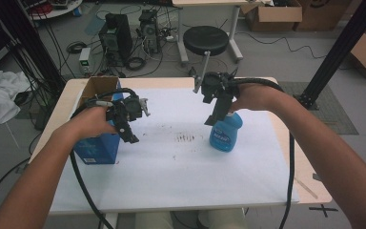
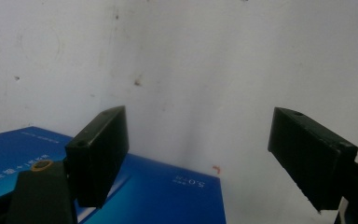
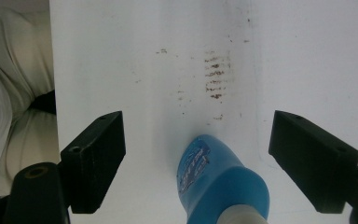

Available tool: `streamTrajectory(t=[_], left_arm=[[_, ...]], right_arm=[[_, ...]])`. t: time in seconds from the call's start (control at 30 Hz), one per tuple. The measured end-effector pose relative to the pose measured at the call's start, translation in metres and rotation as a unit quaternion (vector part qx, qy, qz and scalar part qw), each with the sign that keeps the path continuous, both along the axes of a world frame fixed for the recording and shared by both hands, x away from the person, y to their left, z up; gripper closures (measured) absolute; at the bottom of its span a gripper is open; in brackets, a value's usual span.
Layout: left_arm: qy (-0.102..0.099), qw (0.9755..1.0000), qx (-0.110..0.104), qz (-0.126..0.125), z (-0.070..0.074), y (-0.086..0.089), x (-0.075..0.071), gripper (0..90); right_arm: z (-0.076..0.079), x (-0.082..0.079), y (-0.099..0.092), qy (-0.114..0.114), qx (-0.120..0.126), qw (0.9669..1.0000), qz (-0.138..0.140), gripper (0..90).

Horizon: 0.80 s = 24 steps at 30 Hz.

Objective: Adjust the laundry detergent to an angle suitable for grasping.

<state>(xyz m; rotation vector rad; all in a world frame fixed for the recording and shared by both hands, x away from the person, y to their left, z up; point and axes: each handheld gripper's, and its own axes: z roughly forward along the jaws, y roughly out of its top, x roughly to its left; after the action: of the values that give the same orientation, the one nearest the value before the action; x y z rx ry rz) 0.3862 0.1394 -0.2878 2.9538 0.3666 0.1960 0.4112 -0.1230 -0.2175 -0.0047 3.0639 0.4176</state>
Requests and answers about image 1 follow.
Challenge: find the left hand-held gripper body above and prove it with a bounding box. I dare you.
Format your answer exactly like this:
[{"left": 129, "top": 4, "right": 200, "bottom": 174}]
[{"left": 105, "top": 95, "right": 151, "bottom": 124}]

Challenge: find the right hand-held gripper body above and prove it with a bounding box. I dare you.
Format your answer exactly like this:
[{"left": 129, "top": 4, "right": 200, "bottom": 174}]
[{"left": 193, "top": 72, "right": 241, "bottom": 106}]

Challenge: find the blue bottle with white cap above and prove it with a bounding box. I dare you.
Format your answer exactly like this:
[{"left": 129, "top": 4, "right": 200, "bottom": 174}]
[{"left": 209, "top": 111, "right": 244, "bottom": 153}]

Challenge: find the blue cardboard box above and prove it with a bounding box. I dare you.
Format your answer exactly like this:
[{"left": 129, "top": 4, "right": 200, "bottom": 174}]
[{"left": 72, "top": 75, "right": 123, "bottom": 165}]

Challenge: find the person's left hand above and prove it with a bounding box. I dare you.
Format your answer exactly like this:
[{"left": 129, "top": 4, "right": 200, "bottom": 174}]
[{"left": 70, "top": 106, "right": 119, "bottom": 141}]

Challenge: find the person's right hand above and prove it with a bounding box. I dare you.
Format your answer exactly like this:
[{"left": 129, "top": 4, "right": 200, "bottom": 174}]
[{"left": 230, "top": 82, "right": 282, "bottom": 113}]

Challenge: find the black round stool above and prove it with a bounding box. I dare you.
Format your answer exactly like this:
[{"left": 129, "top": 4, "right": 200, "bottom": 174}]
[{"left": 182, "top": 25, "right": 231, "bottom": 82}]

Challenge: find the white desk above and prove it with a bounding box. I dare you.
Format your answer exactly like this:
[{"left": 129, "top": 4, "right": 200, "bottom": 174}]
[{"left": 171, "top": 0, "right": 270, "bottom": 64}]

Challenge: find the white power supply unit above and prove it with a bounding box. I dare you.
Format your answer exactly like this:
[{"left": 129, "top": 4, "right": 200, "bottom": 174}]
[{"left": 78, "top": 47, "right": 92, "bottom": 76}]

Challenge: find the large black computer tower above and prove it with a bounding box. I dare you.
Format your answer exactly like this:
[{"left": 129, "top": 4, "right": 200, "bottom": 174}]
[{"left": 98, "top": 12, "right": 133, "bottom": 69}]

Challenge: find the small black computer tower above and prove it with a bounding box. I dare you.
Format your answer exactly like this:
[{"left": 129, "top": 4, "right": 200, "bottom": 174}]
[{"left": 138, "top": 9, "right": 161, "bottom": 54}]

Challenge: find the open brown cardboard box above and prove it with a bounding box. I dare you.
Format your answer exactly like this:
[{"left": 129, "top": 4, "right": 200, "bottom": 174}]
[{"left": 241, "top": 0, "right": 303, "bottom": 32}]

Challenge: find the dark grey floor mat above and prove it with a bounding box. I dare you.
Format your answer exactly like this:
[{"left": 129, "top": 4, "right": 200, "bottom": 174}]
[{"left": 277, "top": 80, "right": 360, "bottom": 135}]

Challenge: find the pale thin strip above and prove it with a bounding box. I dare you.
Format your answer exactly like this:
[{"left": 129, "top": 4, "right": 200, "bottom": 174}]
[{"left": 294, "top": 177, "right": 319, "bottom": 200}]

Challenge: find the round white table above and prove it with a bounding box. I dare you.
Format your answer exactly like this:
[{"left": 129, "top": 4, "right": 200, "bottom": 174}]
[{"left": 28, "top": 0, "right": 84, "bottom": 21}]

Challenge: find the closed brown cardboard box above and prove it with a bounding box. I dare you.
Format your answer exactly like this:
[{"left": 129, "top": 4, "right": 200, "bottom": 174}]
[{"left": 294, "top": 0, "right": 355, "bottom": 32}]

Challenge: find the white cloth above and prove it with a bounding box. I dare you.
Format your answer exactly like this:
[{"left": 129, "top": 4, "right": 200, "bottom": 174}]
[{"left": 0, "top": 70, "right": 33, "bottom": 128}]

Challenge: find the coiled black cable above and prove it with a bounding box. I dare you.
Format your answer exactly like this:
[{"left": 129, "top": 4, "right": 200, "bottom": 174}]
[
  {"left": 66, "top": 41, "right": 88, "bottom": 54},
  {"left": 125, "top": 56, "right": 148, "bottom": 72}
]

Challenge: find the left hand-held gripper black cable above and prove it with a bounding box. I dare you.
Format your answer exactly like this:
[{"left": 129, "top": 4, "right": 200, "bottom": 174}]
[{"left": 69, "top": 87, "right": 140, "bottom": 229}]

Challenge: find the hand-held gripper black cable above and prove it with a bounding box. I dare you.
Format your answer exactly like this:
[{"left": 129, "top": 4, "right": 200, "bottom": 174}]
[
  {"left": 69, "top": 87, "right": 140, "bottom": 229},
  {"left": 230, "top": 76, "right": 296, "bottom": 229}
]

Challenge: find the long black floor cable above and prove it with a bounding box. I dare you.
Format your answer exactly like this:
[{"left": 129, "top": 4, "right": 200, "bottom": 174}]
[{"left": 234, "top": 31, "right": 328, "bottom": 60}]

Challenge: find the right hand-held gripper black cable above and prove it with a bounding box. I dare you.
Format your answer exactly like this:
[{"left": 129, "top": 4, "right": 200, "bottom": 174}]
[{"left": 230, "top": 76, "right": 296, "bottom": 229}]

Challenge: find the black frame with cables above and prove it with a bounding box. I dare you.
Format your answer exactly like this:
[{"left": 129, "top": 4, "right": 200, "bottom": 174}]
[{"left": 0, "top": 0, "right": 67, "bottom": 96}]

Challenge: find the black aluminium post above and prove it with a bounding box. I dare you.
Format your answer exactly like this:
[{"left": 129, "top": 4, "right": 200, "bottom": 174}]
[{"left": 294, "top": 0, "right": 366, "bottom": 111}]

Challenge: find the black looped floor cable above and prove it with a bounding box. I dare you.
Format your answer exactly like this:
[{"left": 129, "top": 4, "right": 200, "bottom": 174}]
[{"left": 0, "top": 156, "right": 31, "bottom": 218}]

